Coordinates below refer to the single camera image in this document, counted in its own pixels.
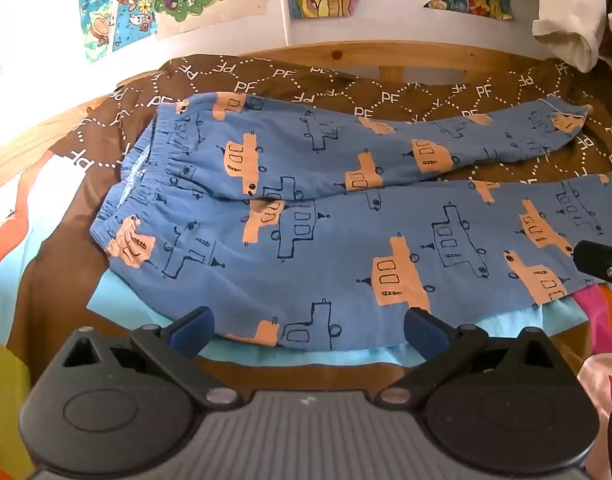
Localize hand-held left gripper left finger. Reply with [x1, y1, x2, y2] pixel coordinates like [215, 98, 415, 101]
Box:
[58, 306, 244, 409]

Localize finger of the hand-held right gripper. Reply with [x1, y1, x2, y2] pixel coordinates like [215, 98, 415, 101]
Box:
[572, 240, 612, 283]

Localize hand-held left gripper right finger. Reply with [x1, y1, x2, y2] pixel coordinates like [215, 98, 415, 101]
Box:
[378, 307, 562, 409]

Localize blue pants with orange print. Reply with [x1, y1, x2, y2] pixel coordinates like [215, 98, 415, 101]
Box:
[90, 91, 612, 350]

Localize magenta and pink cloth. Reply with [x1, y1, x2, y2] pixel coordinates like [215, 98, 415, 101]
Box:
[571, 282, 612, 480]

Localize yellow-green cloth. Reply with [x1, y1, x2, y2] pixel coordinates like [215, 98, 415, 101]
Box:
[0, 330, 39, 480]

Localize white hanging cloth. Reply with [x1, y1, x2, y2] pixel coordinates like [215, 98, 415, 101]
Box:
[531, 0, 612, 73]

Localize brown patterned blanket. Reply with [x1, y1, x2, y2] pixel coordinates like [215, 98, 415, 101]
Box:
[6, 52, 612, 366]

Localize wooden bed frame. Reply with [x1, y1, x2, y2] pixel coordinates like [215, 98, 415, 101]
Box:
[0, 40, 562, 186]

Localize blue cartoon wall poster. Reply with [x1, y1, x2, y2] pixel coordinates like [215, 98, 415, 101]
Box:
[77, 0, 157, 63]

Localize white wall pipe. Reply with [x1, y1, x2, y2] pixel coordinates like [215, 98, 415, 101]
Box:
[277, 0, 293, 47]

